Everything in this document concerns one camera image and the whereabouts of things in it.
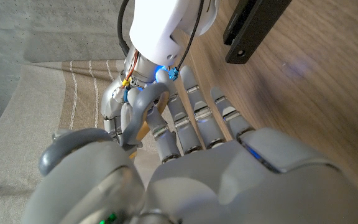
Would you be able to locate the black stapler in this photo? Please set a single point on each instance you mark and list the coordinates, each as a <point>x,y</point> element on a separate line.
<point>250,28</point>

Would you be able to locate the beige striped curtain backdrop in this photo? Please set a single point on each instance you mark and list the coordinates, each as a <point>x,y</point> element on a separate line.
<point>26,124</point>

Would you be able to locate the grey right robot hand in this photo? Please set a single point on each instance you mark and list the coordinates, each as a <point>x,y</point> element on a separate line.
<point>112,102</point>

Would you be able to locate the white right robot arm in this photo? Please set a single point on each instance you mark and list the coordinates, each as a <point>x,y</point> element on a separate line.
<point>160,28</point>

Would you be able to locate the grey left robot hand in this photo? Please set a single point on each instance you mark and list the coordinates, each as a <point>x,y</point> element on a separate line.
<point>228,180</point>

